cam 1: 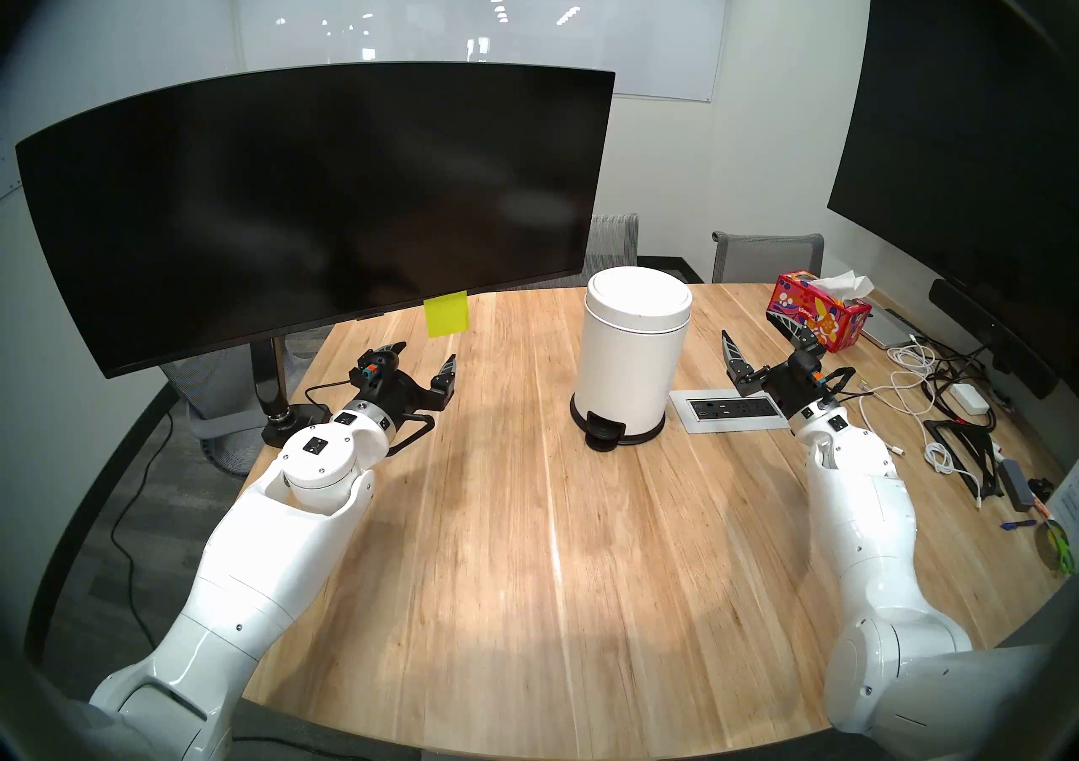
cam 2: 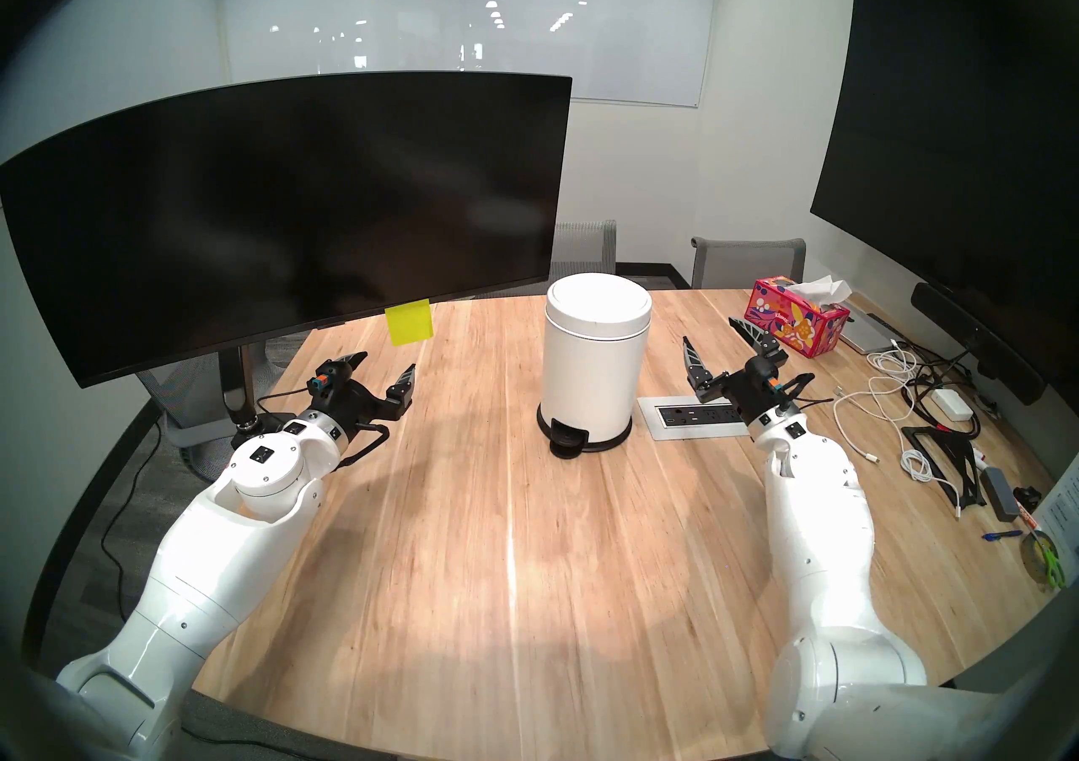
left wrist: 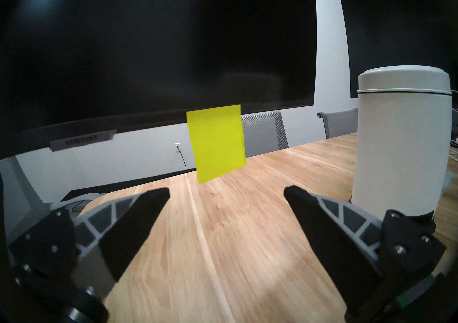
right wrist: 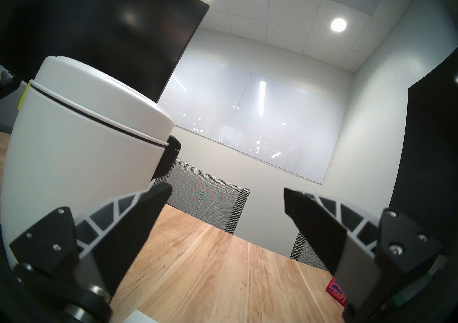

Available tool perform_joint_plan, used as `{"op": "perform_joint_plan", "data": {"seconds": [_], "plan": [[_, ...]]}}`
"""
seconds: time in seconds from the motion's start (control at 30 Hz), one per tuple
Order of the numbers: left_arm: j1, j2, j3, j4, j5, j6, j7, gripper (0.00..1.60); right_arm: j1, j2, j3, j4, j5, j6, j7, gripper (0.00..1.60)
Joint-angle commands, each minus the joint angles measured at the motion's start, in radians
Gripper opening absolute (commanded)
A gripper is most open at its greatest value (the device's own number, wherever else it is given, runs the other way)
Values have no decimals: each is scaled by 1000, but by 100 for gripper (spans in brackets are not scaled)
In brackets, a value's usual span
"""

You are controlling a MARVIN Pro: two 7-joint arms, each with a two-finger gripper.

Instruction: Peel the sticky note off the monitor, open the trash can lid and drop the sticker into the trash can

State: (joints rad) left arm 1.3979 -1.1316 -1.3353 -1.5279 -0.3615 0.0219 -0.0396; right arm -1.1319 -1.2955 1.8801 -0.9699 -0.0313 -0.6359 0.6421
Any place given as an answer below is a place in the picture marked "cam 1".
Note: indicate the red patterned tissue box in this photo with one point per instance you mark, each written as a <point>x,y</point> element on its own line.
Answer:
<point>813,317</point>

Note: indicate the grey adapter hub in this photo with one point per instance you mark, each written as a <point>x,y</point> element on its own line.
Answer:
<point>1017,485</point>

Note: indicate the white pedal trash can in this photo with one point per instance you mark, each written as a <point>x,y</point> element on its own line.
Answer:
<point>628,354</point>

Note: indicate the yellow sticky note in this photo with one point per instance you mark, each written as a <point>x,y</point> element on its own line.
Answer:
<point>447,314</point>

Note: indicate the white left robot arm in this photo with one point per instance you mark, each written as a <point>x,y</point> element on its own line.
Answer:
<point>253,565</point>

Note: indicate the large black wall display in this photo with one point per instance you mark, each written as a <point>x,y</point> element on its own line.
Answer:
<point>961,135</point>

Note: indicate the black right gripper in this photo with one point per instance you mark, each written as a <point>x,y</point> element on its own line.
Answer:
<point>801,384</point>

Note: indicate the small black adapter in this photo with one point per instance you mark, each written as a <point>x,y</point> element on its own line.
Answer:
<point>1043,487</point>

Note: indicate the tape roll with green scissors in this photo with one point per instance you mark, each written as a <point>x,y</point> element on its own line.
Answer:
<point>1058,548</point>

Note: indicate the white table power outlet box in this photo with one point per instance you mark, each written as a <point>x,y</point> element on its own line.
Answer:
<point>716,409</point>

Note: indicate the blue pen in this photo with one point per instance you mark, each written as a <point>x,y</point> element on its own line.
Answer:
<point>1018,525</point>

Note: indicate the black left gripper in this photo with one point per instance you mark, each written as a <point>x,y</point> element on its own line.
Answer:
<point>396,388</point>

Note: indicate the white power adapter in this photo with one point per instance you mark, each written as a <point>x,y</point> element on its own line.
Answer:
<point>969,398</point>

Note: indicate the white paper sheet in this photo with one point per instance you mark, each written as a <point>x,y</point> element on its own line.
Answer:
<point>1069,502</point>

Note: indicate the curved black monitor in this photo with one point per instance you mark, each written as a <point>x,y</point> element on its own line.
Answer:
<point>320,203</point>

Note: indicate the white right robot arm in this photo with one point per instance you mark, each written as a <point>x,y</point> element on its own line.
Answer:
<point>868,532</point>

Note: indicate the silver laptop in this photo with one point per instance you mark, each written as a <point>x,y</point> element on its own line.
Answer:
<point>892,328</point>

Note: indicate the black video sound bar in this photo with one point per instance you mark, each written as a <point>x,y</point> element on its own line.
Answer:
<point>986,333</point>

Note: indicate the glass whiteboard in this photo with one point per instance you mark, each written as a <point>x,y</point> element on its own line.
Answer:
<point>472,0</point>

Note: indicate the black folding laptop stand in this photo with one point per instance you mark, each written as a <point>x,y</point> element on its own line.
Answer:
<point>982,464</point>

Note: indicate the grey mesh office chair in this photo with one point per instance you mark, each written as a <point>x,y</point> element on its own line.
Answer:
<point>767,260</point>
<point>611,241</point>

